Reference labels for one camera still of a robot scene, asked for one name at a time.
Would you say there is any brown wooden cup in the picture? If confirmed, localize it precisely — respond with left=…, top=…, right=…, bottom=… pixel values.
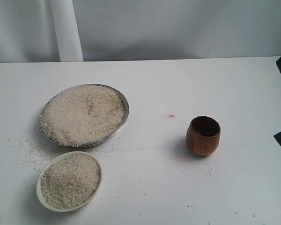
left=185, top=115, right=221, bottom=157

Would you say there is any steel plate of rice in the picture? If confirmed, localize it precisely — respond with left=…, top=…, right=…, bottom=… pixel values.
left=39, top=84, right=129, bottom=148

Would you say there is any white bowl of rice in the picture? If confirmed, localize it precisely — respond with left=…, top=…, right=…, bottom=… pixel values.
left=36, top=151, right=102, bottom=212

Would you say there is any white backdrop curtain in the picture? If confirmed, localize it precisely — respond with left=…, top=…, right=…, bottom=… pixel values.
left=0, top=0, right=281, bottom=63

